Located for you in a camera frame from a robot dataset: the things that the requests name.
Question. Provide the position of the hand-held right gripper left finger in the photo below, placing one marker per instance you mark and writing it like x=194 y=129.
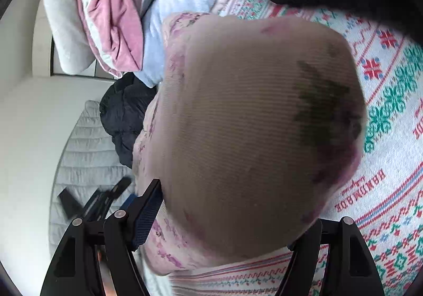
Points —
x=147 y=213

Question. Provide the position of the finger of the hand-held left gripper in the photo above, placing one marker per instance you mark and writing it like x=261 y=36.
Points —
x=109 y=195
x=70 y=203

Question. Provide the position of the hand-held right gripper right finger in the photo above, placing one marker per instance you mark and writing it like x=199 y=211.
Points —
x=307 y=249

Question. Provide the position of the pink floral garment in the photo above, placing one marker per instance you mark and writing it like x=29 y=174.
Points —
x=248 y=117

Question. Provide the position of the black puffer jacket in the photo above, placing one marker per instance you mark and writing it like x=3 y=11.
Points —
x=122 y=110

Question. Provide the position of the white pillow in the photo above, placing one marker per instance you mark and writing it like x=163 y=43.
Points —
x=62 y=25

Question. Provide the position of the pink and white duvet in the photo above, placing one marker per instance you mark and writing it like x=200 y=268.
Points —
x=112 y=1

